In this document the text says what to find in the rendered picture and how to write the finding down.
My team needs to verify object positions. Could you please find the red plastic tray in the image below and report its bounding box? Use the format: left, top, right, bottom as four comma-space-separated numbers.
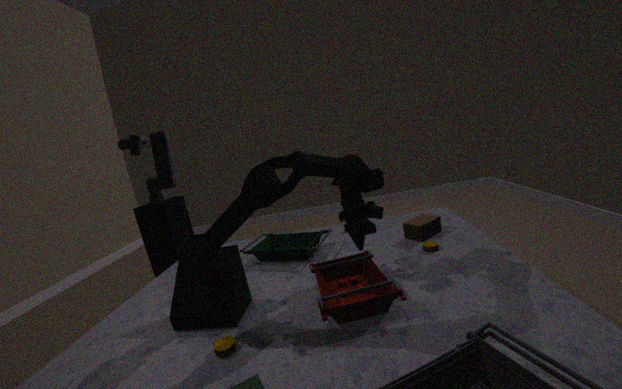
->
309, 251, 407, 325

